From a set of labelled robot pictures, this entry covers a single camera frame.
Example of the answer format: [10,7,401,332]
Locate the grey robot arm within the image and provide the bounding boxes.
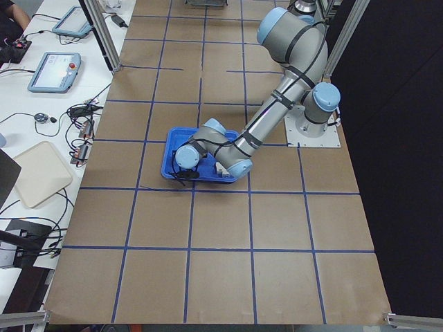
[165,7,341,183]

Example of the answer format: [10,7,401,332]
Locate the teach pendant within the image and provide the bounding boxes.
[52,6,91,38]
[27,52,82,93]

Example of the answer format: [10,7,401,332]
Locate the near teach pendant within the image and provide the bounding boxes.
[27,52,82,93]

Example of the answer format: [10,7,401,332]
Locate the beige plastic tray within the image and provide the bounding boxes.
[13,141,73,208]

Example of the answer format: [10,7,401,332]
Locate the far teach pendant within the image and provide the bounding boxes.
[52,6,91,38]

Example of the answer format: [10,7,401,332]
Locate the black power adapter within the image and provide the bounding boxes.
[111,14,128,28]

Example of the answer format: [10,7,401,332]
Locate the aluminium frame post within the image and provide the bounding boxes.
[79,0,121,73]

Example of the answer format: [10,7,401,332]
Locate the blue plastic tray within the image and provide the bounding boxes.
[161,127,237,183]

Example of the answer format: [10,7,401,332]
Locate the round silver puck device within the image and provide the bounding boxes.
[34,113,49,124]

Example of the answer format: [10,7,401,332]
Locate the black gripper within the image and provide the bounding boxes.
[169,169,200,187]

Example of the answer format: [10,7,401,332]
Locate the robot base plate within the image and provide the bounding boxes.
[284,106,341,149]

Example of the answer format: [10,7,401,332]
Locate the black laptop corner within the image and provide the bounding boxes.
[0,150,21,207]

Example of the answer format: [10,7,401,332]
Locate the white circuit breaker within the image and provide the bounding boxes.
[215,162,233,178]

